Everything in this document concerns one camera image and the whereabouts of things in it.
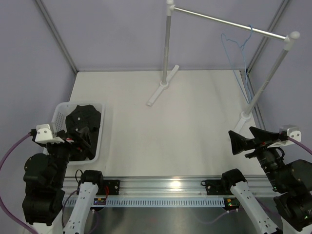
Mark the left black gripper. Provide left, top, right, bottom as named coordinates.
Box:
left=44, top=126, right=90, bottom=186

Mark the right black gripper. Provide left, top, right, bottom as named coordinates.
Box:
left=229, top=125, right=287, bottom=191

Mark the black pinstripe shirt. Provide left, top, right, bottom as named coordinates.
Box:
left=65, top=105, right=101, bottom=161

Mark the blue wire hanger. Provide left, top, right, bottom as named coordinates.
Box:
left=220, top=25, right=253, bottom=104

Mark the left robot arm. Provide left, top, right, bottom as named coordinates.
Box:
left=22, top=124, right=105, bottom=234

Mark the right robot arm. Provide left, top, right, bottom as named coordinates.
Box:
left=220, top=125, right=312, bottom=234

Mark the white plastic basket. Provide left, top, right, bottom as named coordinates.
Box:
left=52, top=101, right=105, bottom=166

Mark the metal clothes rack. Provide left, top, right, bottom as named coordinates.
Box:
left=147, top=0, right=300, bottom=133

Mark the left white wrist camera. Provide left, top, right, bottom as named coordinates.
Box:
left=31, top=124, right=65, bottom=144

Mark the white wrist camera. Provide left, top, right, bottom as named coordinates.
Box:
left=31, top=124, right=65, bottom=144
left=268, top=125, right=302, bottom=148

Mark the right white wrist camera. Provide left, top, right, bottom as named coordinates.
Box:
left=268, top=125, right=302, bottom=148

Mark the right black mount plate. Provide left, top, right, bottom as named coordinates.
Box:
left=200, top=179, right=232, bottom=195

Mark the black mount plate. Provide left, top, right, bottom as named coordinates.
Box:
left=96, top=179, right=120, bottom=196
left=200, top=179, right=232, bottom=195

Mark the left black mount plate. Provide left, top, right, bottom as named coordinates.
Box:
left=96, top=179, right=120, bottom=196

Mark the white slotted cable duct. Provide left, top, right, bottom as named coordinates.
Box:
left=62, top=196, right=225, bottom=208

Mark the aluminium rail base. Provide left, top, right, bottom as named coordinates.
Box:
left=60, top=175, right=278, bottom=198

